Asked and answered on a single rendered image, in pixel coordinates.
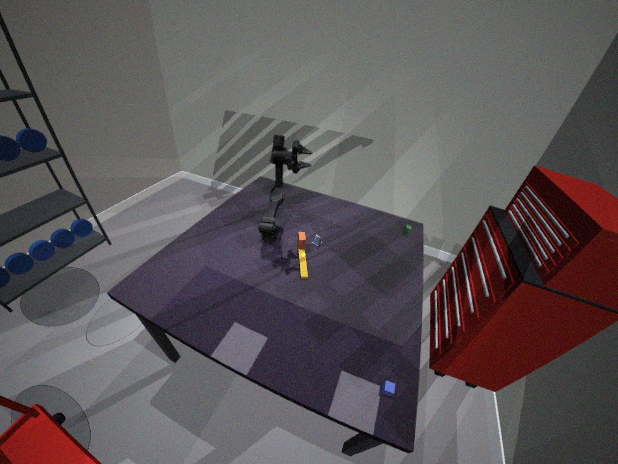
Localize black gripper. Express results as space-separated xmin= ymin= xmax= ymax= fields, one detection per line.
xmin=281 ymin=140 xmax=313 ymax=174

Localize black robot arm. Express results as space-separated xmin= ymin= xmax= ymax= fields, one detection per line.
xmin=258 ymin=135 xmax=294 ymax=245

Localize yellow bar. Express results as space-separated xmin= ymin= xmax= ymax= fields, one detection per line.
xmin=298 ymin=232 xmax=308 ymax=279

